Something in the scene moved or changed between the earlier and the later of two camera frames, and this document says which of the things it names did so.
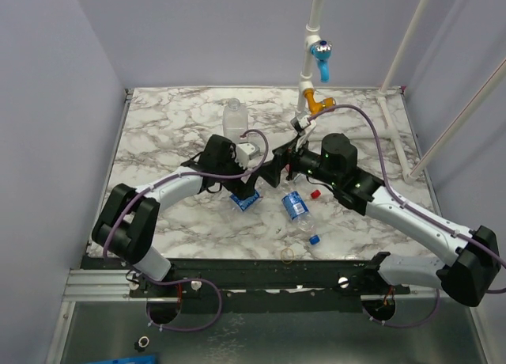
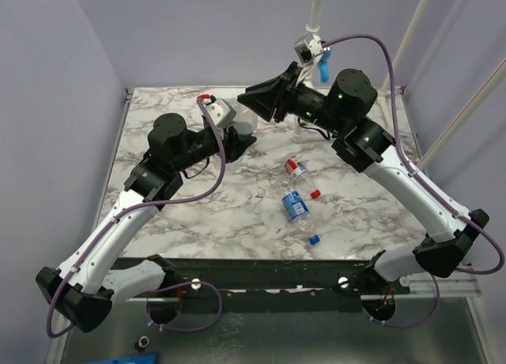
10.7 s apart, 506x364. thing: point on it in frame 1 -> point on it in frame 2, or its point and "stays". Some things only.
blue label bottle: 244,203 -> 245,121
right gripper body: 285,161 -> 285,99
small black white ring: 142,343 stays
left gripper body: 232,184 -> 203,145
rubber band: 281,255 stays
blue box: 145,359 stays
